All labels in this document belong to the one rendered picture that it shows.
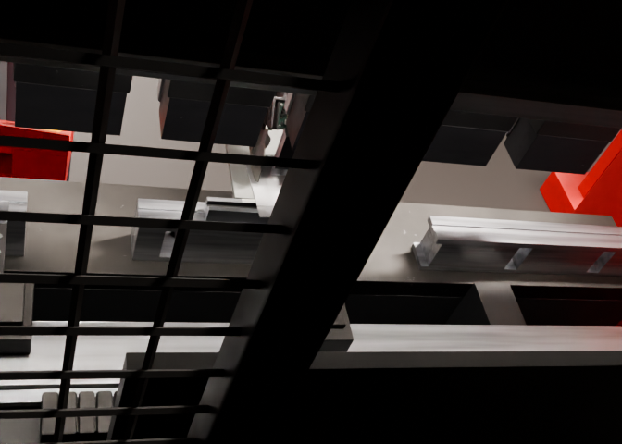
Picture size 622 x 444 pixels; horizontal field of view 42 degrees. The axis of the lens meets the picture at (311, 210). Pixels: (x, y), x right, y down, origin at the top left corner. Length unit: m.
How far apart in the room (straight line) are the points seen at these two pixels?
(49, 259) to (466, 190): 2.12
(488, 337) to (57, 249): 0.74
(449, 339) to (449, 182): 1.90
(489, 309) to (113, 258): 0.71
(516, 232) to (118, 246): 0.76
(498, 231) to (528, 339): 0.26
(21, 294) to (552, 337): 0.87
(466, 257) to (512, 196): 1.74
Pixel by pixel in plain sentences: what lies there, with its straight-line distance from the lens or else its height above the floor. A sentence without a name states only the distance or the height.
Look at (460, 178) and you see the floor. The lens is 3.26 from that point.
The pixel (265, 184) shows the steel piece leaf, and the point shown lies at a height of 1.00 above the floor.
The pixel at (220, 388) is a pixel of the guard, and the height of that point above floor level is 1.74.
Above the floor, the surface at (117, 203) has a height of 0.87.
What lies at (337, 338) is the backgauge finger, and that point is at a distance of 1.22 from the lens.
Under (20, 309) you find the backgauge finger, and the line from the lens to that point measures 1.15.
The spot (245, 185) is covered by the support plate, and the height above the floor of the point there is 1.00.
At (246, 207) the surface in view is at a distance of 1.38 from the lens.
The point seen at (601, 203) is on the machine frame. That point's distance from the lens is 2.01.
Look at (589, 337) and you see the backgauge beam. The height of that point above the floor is 0.99.
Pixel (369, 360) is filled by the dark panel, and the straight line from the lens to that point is 0.82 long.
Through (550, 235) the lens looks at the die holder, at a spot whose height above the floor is 0.97.
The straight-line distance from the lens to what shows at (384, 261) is 1.56.
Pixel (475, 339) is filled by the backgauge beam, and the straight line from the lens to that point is 1.38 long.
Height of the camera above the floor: 1.98
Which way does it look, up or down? 44 degrees down
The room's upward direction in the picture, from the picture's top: 23 degrees clockwise
